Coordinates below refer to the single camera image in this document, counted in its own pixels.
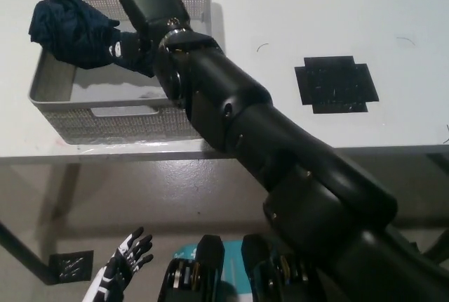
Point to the left black robot body block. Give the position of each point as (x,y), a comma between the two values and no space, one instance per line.
(182,277)

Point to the right black robot body block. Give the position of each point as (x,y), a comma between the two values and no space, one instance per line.
(266,274)

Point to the black table frame bar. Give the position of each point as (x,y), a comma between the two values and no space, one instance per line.
(28,256)

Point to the navy blue umbrella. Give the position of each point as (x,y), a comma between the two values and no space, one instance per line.
(77,31)

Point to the black floor tape square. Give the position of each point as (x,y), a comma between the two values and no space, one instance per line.
(70,267)

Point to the black robot body block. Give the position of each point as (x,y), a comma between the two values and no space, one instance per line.
(182,277)
(266,274)

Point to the black tape patch on table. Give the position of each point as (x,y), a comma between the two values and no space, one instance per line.
(333,84)

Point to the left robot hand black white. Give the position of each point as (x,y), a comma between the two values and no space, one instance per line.
(131,253)

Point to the right robot hand black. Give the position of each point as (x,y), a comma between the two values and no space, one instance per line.
(154,3)

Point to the grey perforated plastic basket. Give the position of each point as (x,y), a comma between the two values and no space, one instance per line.
(122,130)

